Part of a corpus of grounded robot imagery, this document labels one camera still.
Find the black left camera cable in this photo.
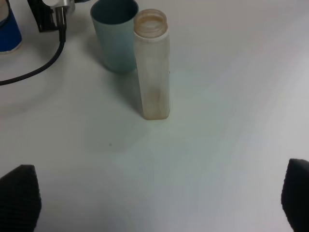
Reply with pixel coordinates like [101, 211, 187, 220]
[0, 6, 68, 87]

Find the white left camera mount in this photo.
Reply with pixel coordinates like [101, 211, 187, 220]
[43, 0, 75, 14]

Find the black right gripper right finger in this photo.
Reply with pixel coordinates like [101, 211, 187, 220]
[281, 159, 309, 232]

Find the blue sleeved paper cup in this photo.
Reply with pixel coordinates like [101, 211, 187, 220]
[0, 0, 22, 54]

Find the teal plastic cup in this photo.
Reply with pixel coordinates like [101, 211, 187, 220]
[90, 0, 139, 73]

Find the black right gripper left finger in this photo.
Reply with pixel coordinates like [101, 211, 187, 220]
[0, 164, 42, 232]

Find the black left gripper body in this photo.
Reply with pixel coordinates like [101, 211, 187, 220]
[27, 0, 57, 33]

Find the clear plastic drink bottle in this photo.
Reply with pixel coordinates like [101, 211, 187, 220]
[134, 9, 170, 120]

